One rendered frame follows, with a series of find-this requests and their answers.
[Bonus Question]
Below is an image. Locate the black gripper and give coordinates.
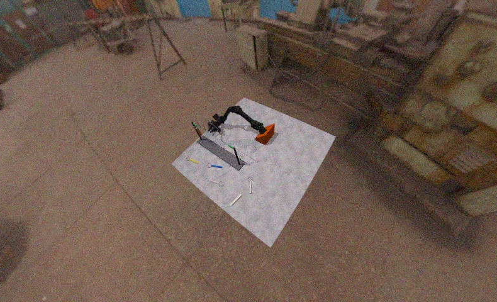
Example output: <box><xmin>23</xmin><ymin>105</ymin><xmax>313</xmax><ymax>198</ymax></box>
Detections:
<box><xmin>208</xmin><ymin>122</ymin><xmax>221</xmax><ymax>133</ymax></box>

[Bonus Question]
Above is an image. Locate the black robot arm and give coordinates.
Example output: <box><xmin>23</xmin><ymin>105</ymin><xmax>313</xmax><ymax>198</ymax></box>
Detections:
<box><xmin>211</xmin><ymin>106</ymin><xmax>267</xmax><ymax>134</ymax></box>

